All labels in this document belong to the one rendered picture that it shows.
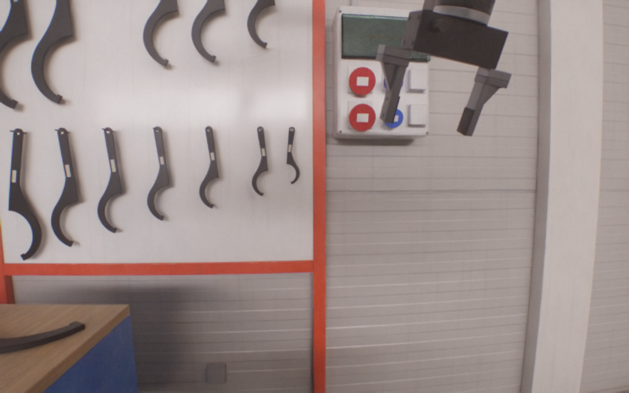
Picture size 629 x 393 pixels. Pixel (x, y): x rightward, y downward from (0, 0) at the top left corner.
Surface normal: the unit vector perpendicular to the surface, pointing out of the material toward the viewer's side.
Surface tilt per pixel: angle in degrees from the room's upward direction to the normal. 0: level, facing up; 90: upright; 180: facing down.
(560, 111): 90
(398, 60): 114
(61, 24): 90
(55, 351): 0
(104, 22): 90
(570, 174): 90
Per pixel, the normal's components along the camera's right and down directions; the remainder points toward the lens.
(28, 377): 0.00, -1.00
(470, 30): 0.11, 0.46
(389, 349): 0.08, 0.07
